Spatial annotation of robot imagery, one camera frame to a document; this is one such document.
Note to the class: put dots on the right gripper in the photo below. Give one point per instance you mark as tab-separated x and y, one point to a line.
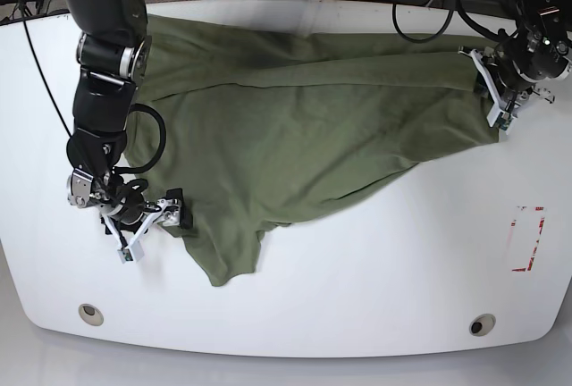
131	212

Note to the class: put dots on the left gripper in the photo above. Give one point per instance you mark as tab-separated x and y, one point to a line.
537	55

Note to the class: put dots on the green T-shirt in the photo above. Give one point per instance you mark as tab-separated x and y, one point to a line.
265	129

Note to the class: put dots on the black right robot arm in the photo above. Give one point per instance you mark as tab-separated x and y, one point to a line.
112	54

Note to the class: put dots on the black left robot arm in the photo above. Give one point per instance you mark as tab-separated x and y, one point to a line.
547	16

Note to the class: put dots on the left grey table grommet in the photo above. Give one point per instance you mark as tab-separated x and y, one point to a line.
91	315

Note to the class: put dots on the grey table grommet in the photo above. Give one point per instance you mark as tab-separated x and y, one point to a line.
91	315
482	325

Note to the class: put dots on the red tape rectangle marking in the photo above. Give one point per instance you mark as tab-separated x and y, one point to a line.
525	232

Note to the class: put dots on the right grey table grommet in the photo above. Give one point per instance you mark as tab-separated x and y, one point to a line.
482	325

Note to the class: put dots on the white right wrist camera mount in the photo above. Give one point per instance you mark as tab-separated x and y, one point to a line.
128	244

